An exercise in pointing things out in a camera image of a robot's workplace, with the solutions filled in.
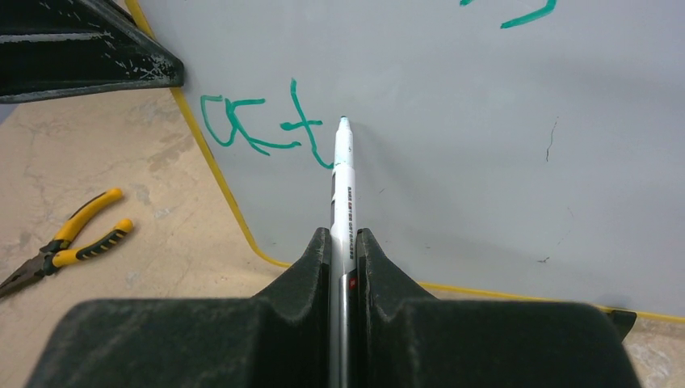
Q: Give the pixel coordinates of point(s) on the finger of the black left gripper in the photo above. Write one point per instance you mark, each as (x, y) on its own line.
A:
(59, 49)

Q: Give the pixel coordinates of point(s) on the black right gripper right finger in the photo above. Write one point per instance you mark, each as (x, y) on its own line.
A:
(413, 339)

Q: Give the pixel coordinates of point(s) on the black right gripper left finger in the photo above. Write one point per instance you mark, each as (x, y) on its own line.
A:
(276, 338)

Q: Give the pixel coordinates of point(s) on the white green marker pen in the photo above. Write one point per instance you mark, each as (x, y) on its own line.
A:
(344, 297)

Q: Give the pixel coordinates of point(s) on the yellow framed whiteboard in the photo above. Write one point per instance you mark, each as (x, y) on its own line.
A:
(527, 148)

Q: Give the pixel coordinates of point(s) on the yellow black pliers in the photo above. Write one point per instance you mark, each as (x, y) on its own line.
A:
(58, 253)

